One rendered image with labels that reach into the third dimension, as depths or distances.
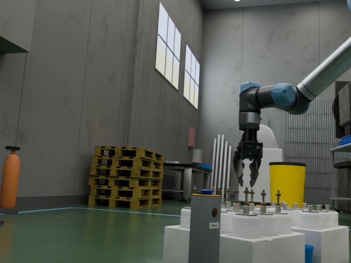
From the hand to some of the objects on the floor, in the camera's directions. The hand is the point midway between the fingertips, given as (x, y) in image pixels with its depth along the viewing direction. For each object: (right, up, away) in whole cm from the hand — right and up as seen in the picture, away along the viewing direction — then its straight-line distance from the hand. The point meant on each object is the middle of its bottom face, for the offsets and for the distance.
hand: (246, 183), depth 127 cm
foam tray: (+33, -45, +50) cm, 75 cm away
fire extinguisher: (-176, -55, +196) cm, 269 cm away
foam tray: (-3, -38, +11) cm, 39 cm away
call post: (-17, -33, -15) cm, 40 cm away
